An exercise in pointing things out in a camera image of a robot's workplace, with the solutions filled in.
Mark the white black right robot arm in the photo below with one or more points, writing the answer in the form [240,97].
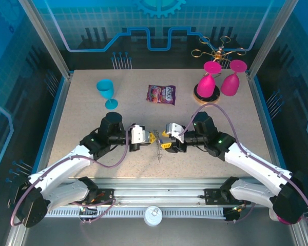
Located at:
[256,166]

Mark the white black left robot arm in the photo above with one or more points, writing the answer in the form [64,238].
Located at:
[64,164]

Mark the teal plastic goblet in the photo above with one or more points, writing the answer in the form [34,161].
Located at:
[105,88]

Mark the purple candy bag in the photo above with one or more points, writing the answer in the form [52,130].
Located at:
[161,94]

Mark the pink plastic goblet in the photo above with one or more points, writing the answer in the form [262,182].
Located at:
[206,85]
[230,84]

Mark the white round knob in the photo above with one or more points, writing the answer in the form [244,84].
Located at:
[152,217]

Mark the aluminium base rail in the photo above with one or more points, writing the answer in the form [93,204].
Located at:
[159,191]

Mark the aluminium frame post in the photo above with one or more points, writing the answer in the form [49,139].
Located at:
[46,38]
[269,38]

